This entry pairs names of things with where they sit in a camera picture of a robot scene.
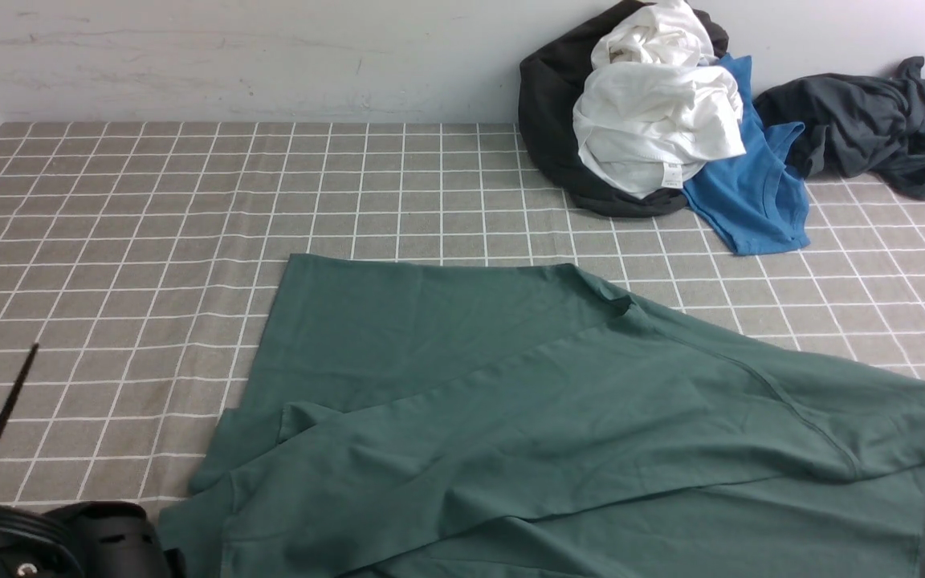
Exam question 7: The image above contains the white garment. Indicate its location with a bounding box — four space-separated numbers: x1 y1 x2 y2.
573 1 746 198

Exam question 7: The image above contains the dark grey garment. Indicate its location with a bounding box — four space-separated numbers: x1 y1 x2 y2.
753 56 925 201

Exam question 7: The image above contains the blue t-shirt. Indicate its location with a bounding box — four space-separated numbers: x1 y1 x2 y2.
683 55 810 256

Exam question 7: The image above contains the green long-sleeved shirt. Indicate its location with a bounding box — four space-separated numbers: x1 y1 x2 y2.
159 254 925 577

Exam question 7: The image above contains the black garment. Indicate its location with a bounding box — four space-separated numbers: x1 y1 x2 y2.
518 1 729 218

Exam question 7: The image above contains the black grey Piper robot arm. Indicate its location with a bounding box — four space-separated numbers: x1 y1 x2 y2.
0 501 187 577

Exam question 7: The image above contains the grey checkered tablecloth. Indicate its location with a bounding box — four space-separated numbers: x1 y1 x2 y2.
0 122 925 512

